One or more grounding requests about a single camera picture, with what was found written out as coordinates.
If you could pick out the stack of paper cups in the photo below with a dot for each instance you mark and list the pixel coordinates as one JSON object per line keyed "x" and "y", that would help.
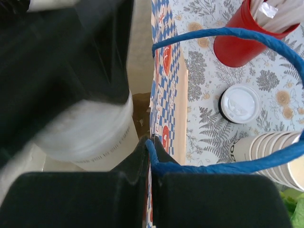
{"x": 251, "y": 148}

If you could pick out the cardboard cup carrier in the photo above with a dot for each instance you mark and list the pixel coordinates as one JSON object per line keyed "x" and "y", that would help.
{"x": 141, "y": 113}

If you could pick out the stack of white lids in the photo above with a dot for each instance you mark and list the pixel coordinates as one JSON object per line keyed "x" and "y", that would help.
{"x": 239, "y": 104}

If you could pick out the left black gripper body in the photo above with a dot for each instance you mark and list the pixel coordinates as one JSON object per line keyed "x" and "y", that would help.
{"x": 51, "y": 59}

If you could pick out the blue checkered paper bag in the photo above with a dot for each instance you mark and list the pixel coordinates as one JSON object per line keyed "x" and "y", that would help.
{"x": 164, "y": 110}

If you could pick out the red straw holder cup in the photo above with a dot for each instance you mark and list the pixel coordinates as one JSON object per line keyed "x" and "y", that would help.
{"x": 236, "y": 52}

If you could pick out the white paper coffee cup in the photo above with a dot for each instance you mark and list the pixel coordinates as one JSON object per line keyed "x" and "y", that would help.
{"x": 108, "y": 139}

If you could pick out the white cup lid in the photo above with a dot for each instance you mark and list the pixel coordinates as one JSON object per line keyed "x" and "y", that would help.
{"x": 58, "y": 138}

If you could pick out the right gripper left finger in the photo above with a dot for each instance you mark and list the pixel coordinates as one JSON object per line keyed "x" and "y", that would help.
{"x": 112, "y": 199}

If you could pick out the toy napa cabbage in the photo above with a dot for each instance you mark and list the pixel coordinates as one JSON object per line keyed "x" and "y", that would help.
{"x": 294, "y": 202}

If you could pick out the white wrapped straws bundle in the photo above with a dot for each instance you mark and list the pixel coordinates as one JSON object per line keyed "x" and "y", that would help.
{"x": 277, "y": 15}

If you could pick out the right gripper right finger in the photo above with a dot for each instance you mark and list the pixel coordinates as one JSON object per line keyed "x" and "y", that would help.
{"x": 217, "y": 201}

